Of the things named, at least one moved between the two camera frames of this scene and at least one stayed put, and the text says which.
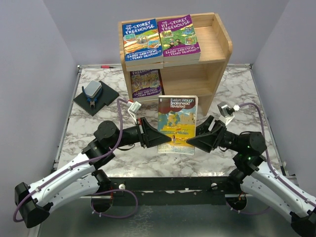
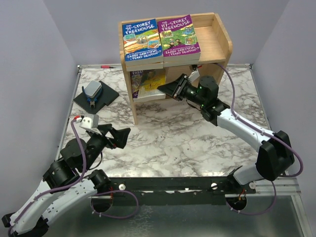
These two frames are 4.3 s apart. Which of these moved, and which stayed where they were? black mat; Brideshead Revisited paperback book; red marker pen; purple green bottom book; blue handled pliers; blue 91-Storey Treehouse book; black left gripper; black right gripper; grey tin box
Moved: Brideshead Revisited paperback book; black left gripper; black right gripper
Stayed: red marker pen; blue 91-Storey Treehouse book; grey tin box; purple green bottom book; black mat; blue handled pliers
